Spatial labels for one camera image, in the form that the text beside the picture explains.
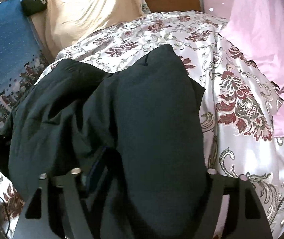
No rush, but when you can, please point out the black cable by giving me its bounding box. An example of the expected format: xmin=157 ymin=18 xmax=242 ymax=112
xmin=0 ymin=193 xmax=17 ymax=237

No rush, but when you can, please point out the blue printed cloth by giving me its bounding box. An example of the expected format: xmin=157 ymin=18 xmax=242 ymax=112
xmin=0 ymin=0 xmax=51 ymax=140

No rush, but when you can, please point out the floral satin bedspread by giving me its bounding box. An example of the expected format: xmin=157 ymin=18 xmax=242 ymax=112
xmin=0 ymin=10 xmax=284 ymax=239

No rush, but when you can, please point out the black padded jacket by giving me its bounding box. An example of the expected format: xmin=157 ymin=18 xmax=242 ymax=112
xmin=0 ymin=43 xmax=224 ymax=239

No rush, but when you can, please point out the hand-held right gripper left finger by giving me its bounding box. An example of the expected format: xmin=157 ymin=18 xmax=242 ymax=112
xmin=13 ymin=146 xmax=114 ymax=239

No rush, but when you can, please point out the pink draped cloth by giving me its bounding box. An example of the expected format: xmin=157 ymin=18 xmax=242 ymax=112
xmin=204 ymin=0 xmax=284 ymax=139

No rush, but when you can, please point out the black handbag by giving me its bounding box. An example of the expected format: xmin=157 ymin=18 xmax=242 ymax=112
xmin=20 ymin=0 xmax=48 ymax=17

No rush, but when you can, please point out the beige draped cloth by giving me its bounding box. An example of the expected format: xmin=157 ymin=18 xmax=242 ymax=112
xmin=41 ymin=0 xmax=145 ymax=58

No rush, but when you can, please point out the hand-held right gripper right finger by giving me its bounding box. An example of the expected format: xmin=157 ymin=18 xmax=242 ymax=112
xmin=206 ymin=169 xmax=274 ymax=239

